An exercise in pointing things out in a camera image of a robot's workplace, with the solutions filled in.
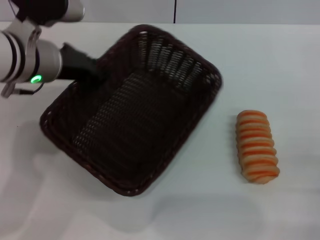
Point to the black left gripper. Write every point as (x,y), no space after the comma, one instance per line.
(75,65)

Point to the dark brown woven basket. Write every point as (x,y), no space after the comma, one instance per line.
(145,120)

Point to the orange striped bread roll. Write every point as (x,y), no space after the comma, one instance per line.
(257,147)

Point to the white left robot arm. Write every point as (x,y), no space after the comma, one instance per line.
(45,60)

